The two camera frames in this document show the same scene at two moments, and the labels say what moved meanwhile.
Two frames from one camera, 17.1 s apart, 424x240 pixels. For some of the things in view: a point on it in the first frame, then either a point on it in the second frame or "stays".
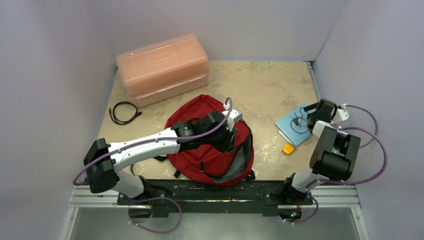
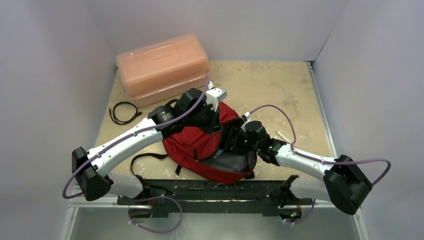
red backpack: x=225 y=169 stays
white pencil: x=284 y=136 stays
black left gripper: x=228 y=144 to x=214 y=125
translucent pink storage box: x=164 y=69 stays
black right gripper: x=313 y=114 to x=232 y=141
